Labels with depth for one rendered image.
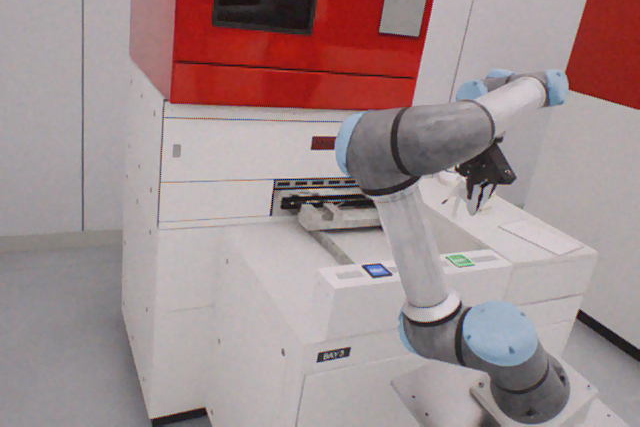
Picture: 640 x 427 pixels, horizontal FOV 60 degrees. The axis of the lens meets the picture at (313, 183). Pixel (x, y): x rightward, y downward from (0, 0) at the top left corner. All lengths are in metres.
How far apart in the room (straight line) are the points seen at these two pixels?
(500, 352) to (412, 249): 0.23
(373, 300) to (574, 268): 0.70
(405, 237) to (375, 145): 0.19
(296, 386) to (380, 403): 0.28
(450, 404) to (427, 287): 0.29
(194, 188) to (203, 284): 0.35
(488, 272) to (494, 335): 0.48
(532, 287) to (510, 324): 0.63
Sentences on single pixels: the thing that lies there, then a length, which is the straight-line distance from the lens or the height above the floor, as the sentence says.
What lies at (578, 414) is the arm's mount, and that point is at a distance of 1.25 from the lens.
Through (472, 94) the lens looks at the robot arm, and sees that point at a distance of 1.25.
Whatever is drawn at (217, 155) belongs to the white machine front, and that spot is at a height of 1.06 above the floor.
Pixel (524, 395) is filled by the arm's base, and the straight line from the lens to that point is 1.17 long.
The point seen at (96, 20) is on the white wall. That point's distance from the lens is 3.05.
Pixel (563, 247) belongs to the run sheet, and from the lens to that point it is 1.79.
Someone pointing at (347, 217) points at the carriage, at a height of 0.88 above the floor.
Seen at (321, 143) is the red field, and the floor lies 1.10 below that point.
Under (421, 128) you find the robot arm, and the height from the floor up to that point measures 1.40.
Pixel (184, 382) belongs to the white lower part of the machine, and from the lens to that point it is 2.11.
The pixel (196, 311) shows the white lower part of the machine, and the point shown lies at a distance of 1.94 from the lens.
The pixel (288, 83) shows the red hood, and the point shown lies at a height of 1.30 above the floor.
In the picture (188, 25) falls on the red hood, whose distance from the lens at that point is 1.54.
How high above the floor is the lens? 1.59
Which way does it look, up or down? 20 degrees down
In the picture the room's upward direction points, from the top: 9 degrees clockwise
